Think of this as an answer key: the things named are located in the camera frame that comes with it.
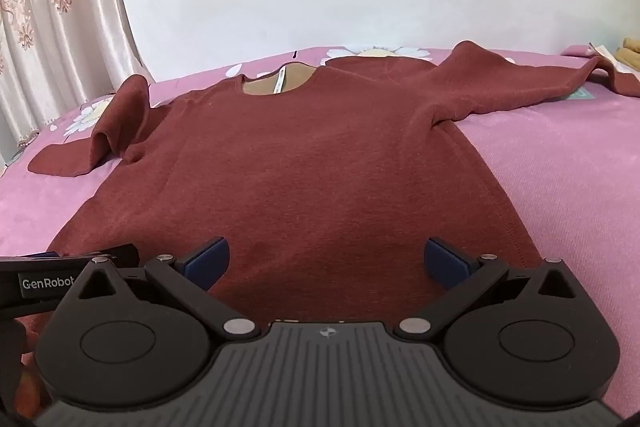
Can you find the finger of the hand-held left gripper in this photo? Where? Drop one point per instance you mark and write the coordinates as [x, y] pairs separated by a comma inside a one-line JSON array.
[[119, 253]]

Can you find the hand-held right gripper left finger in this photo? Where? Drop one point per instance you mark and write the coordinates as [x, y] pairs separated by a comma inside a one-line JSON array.
[[209, 261]]

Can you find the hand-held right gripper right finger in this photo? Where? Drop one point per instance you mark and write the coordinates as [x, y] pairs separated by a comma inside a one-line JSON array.
[[442, 260]]

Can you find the maroon long-sleeve sweater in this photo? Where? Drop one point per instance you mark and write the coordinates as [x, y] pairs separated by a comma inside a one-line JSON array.
[[300, 157]]

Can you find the pink floral bedsheet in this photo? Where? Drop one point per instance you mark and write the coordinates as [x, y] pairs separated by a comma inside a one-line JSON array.
[[550, 167]]

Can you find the beige patterned curtain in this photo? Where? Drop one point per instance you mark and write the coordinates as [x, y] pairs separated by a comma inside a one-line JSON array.
[[50, 32]]

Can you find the yellow folded cloth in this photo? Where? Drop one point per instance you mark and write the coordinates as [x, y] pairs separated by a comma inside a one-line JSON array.
[[629, 53]]

